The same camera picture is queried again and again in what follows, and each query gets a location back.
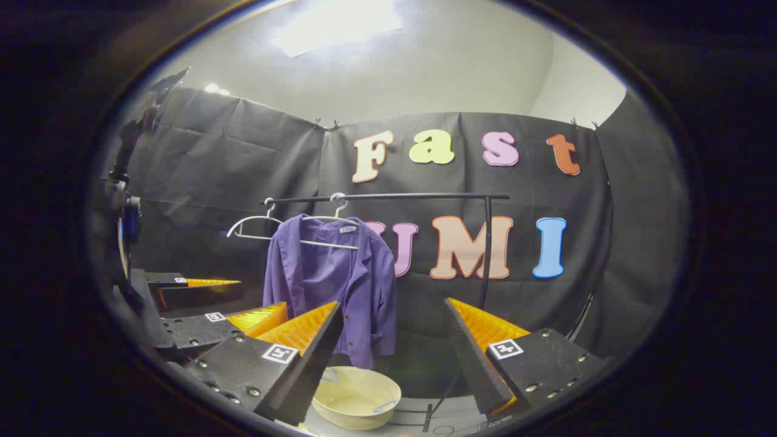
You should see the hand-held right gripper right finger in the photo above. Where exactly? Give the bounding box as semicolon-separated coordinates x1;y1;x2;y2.
444;297;608;418

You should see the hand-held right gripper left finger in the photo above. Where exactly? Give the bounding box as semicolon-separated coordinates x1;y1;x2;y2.
182;300;344;427

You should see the purple button shirt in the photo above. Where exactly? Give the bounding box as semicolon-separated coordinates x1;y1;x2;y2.
262;214;398;370

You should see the white plastic clothes hanger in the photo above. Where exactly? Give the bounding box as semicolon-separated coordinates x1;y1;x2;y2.
226;197;285;241
297;192;362;251

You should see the black metal clothes rack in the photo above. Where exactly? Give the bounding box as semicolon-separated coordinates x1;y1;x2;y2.
261;192;512;433

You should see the black backdrop cloth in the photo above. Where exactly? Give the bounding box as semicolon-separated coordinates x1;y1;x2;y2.
112;85;690;365

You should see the ceiling light panel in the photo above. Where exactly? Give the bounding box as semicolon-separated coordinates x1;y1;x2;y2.
273;0;404;58

